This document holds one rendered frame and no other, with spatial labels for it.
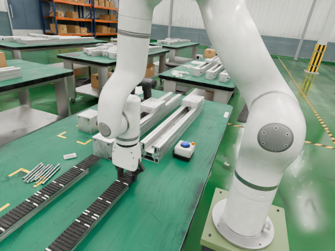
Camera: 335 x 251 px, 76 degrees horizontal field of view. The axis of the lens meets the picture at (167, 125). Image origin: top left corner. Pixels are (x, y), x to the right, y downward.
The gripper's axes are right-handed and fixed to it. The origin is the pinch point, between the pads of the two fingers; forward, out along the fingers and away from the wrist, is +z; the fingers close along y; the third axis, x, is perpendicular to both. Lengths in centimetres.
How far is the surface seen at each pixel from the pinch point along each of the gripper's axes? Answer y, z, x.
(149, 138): -2.5, -4.5, 23.1
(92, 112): -42, -6, 30
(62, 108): -165, 49, 117
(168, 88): -62, 22, 191
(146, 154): -1.1, 1.2, 18.2
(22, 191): -29.6, 4.0, -21.0
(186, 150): 15.0, -1.9, 26.3
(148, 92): -30, -9, 75
